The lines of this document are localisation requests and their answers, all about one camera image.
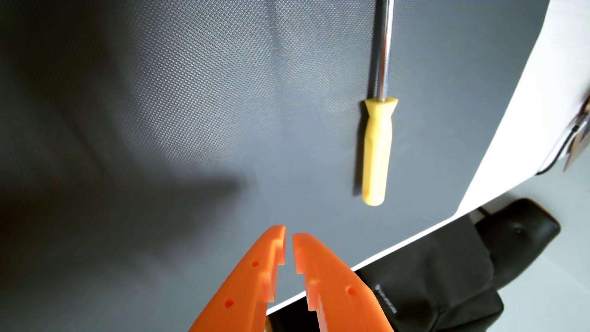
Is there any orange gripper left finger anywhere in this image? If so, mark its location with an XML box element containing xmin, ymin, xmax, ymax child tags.
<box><xmin>188</xmin><ymin>224</ymin><xmax>287</xmax><ymax>332</ymax></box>

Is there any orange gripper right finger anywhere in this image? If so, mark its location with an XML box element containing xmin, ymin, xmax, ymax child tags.
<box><xmin>292</xmin><ymin>232</ymin><xmax>395</xmax><ymax>332</ymax></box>

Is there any black cable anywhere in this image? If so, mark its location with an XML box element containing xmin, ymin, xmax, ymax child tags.
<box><xmin>536</xmin><ymin>111</ymin><xmax>590</xmax><ymax>176</ymax></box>

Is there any dark grey textured mat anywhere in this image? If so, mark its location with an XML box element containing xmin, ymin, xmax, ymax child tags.
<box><xmin>0</xmin><ymin>0</ymin><xmax>550</xmax><ymax>332</ymax></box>

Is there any small brown cardboard piece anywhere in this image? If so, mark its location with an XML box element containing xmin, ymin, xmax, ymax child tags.
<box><xmin>563</xmin><ymin>94</ymin><xmax>590</xmax><ymax>172</ymax></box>

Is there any yellow handled screwdriver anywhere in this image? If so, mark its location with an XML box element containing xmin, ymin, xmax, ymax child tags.
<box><xmin>361</xmin><ymin>0</ymin><xmax>399</xmax><ymax>207</ymax></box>

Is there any black fabric bag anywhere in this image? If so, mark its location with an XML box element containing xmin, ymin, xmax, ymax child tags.
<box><xmin>267</xmin><ymin>214</ymin><xmax>504</xmax><ymax>332</ymax></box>

